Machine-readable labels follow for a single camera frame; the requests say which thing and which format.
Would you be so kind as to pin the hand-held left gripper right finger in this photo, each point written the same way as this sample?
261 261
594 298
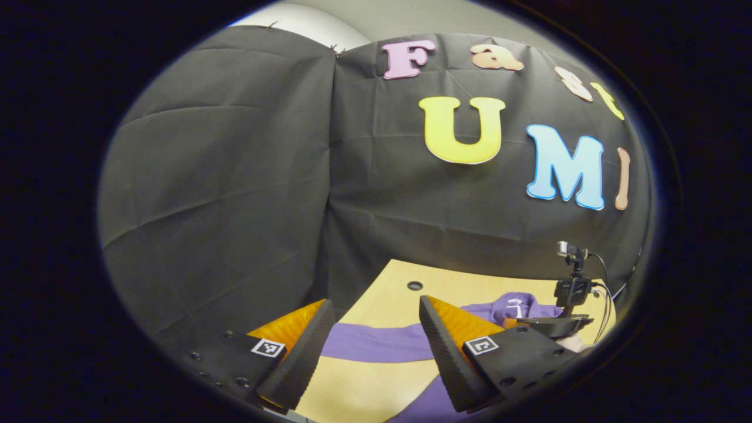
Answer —
449 364

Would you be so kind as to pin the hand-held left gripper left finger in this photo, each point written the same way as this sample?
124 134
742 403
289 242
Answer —
305 364

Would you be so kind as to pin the black backdrop cloth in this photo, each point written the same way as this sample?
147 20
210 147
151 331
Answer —
235 176

